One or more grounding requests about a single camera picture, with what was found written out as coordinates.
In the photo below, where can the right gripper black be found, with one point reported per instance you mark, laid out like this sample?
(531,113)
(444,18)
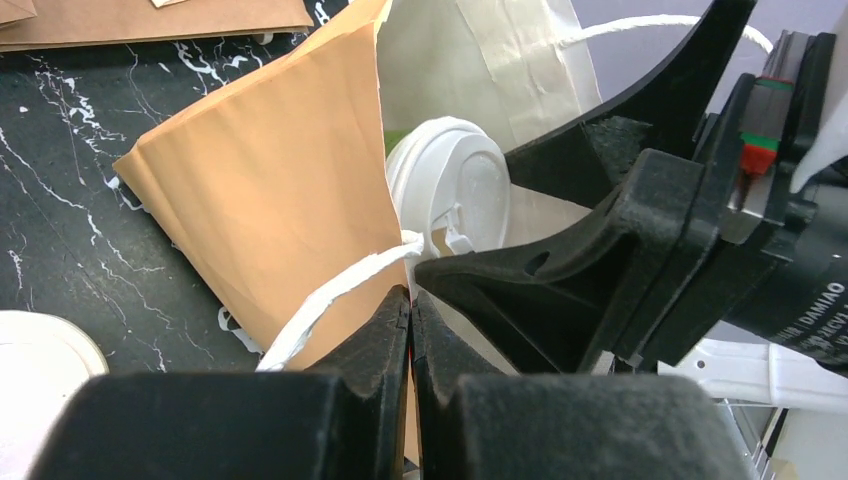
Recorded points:
(765,247)

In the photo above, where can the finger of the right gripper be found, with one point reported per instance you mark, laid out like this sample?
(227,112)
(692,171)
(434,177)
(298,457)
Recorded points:
(550,306)

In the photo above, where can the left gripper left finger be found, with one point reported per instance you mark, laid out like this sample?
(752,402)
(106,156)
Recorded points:
(343,418)

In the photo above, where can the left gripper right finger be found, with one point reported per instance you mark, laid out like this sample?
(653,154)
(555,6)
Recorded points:
(477,422)

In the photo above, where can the tan paper bag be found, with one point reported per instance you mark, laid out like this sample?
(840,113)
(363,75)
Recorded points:
(273,183)

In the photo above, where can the single paper cup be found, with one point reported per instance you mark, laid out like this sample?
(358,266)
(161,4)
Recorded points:
(45,359)

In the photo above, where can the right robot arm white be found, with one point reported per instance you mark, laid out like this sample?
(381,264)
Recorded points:
(656,195)

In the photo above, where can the brown kraft paper bag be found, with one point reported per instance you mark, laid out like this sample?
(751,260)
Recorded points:
(32,25)

